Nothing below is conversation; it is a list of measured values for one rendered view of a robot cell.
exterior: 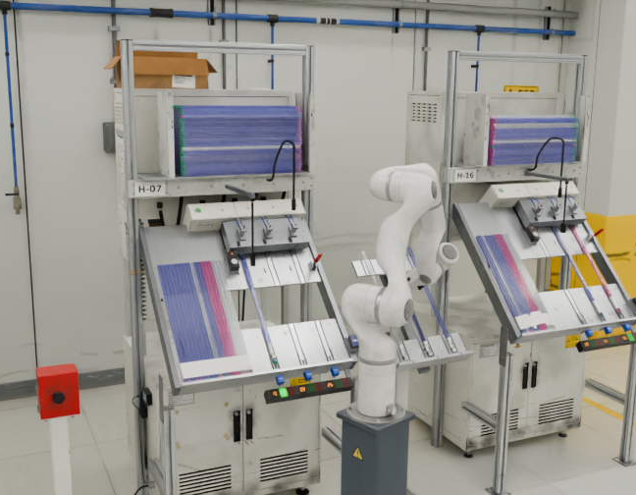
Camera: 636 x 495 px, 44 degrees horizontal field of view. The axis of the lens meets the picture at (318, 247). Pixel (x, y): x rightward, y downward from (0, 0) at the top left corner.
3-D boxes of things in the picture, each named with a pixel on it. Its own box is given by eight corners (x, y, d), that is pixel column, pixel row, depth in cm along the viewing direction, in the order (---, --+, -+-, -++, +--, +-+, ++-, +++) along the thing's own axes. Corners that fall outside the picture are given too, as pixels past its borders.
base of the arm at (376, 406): (417, 413, 254) (419, 359, 250) (378, 430, 241) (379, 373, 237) (374, 397, 267) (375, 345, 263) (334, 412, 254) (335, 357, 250)
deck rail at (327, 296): (352, 368, 300) (357, 360, 296) (347, 369, 299) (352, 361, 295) (299, 224, 338) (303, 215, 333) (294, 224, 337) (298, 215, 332)
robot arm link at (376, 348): (386, 367, 242) (388, 293, 237) (334, 357, 251) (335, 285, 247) (402, 357, 252) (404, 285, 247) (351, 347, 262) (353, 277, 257)
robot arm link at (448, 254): (434, 283, 288) (446, 267, 294) (451, 268, 277) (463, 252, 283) (416, 267, 289) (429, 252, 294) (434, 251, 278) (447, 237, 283)
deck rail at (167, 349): (178, 395, 273) (181, 387, 268) (173, 396, 272) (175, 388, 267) (141, 235, 310) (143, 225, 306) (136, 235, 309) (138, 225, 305)
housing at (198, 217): (296, 233, 336) (306, 212, 325) (185, 242, 316) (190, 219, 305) (291, 219, 340) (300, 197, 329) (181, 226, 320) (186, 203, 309)
